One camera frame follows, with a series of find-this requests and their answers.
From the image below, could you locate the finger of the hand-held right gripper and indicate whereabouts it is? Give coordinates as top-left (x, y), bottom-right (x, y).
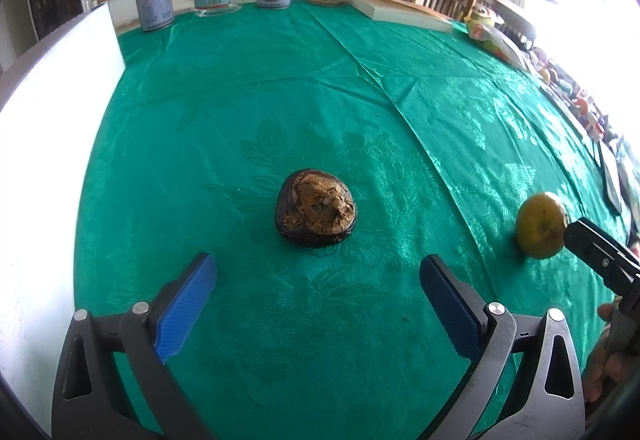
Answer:
top-left (564, 217), bottom-right (640, 303)

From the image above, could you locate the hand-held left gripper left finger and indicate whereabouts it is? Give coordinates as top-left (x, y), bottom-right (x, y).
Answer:
top-left (51, 251), bottom-right (219, 440)

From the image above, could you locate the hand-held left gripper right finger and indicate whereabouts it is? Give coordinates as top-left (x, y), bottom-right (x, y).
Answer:
top-left (419, 254), bottom-right (586, 440)

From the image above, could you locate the yellow-green orange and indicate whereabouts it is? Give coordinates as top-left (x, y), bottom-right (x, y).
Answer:
top-left (515, 191), bottom-right (571, 260)

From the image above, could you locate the brown shiitake mushroom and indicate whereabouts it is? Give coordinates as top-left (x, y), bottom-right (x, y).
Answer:
top-left (274, 169), bottom-right (360, 248)

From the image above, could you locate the white cardboard box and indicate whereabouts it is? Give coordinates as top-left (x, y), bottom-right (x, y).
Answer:
top-left (0, 2), bottom-right (127, 401)

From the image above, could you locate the person's right hand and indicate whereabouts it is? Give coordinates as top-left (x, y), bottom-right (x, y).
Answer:
top-left (582, 303), bottom-right (626, 403)

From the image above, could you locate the black phone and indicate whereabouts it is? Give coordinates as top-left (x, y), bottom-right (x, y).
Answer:
top-left (597, 140), bottom-right (623, 213)

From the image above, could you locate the pale green cloth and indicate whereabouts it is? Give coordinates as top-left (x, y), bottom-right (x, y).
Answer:
top-left (617, 135), bottom-right (640, 221)

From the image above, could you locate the pile of small toys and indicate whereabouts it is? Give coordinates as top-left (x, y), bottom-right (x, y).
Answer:
top-left (530, 48), bottom-right (621, 141)

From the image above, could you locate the white plastic bag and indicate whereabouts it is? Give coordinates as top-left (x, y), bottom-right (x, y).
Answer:
top-left (469, 23), bottom-right (531, 71)

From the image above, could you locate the yellow-green plastic toy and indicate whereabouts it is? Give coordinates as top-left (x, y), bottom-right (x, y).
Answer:
top-left (465, 4), bottom-right (503, 28)

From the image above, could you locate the white flat box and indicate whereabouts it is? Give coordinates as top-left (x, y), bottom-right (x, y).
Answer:
top-left (348, 0), bottom-right (453, 34)

